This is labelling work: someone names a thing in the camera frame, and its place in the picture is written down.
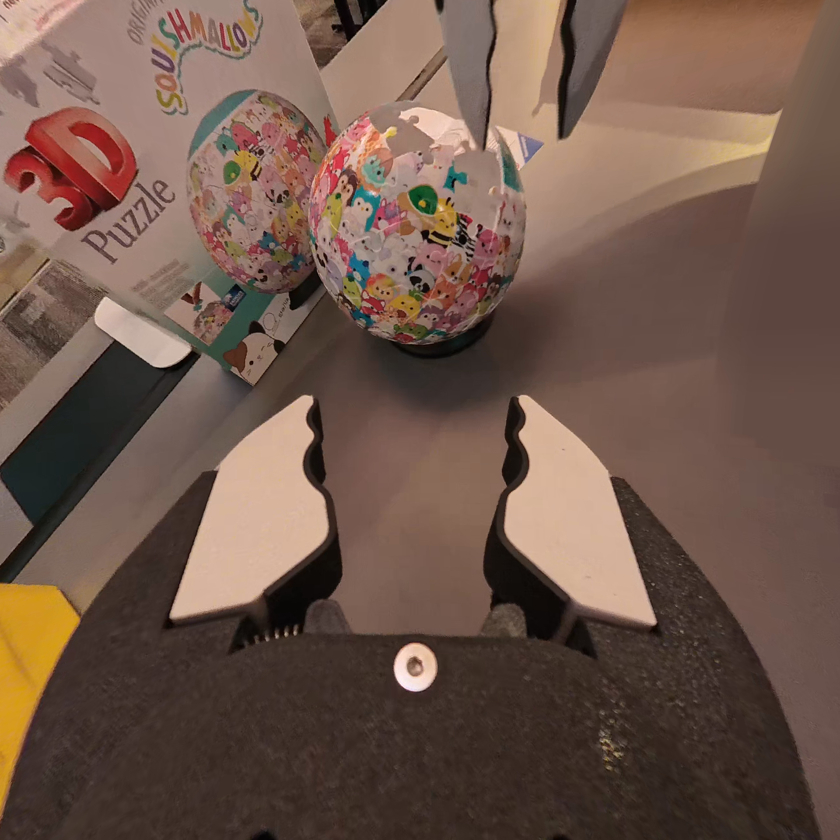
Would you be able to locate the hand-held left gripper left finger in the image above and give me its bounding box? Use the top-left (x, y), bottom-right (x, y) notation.
top-left (168, 395), bottom-right (343, 634)

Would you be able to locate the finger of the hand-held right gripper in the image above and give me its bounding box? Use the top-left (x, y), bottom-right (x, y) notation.
top-left (437, 0), bottom-right (498, 154)
top-left (556, 0), bottom-right (626, 140)

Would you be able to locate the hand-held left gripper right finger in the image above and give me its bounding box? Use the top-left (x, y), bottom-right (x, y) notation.
top-left (486, 395), bottom-right (659, 641)

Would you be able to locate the colourful puzzle ball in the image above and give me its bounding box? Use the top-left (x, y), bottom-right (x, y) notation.
top-left (308, 98), bottom-right (528, 345)

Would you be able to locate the black ball stand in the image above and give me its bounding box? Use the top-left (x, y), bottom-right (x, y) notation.
top-left (390, 315), bottom-right (493, 358)

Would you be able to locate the printed puzzle box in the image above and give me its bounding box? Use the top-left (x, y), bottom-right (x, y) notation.
top-left (0, 0), bottom-right (342, 385)

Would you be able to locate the white paper leaflet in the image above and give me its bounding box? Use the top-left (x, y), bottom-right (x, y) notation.
top-left (407, 108), bottom-right (546, 168)

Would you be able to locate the dark teal panel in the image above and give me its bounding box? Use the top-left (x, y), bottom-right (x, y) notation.
top-left (0, 341), bottom-right (201, 526)

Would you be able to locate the yellow plastic bin stack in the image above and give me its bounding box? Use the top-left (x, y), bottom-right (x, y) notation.
top-left (0, 584), bottom-right (81, 788)

